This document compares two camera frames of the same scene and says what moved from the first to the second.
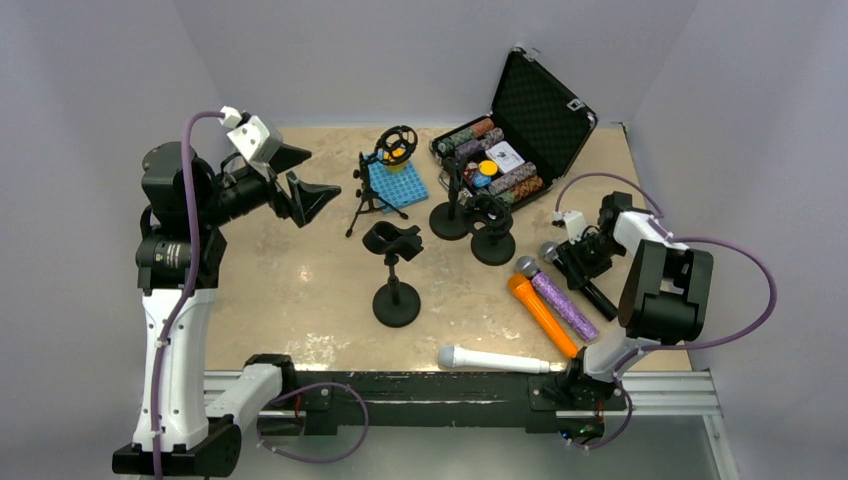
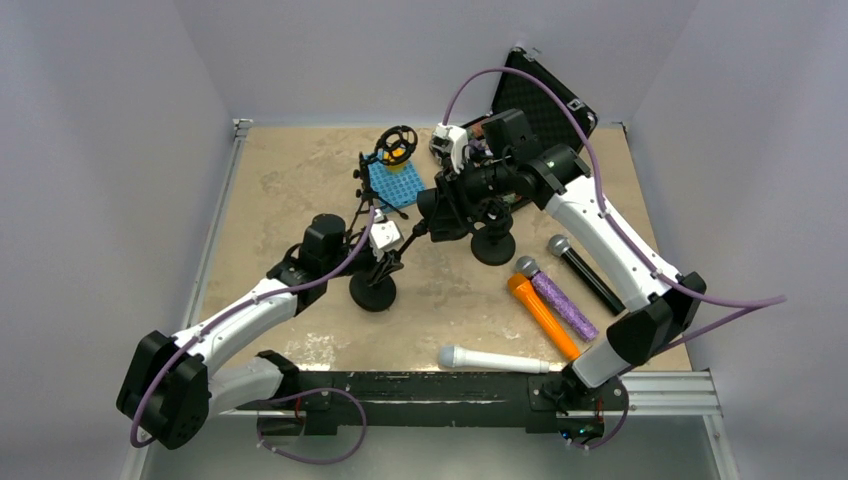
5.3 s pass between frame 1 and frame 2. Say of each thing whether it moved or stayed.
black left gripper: moved
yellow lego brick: stayed
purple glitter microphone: stayed
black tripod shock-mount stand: stayed
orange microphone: stayed
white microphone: stayed
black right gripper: moved
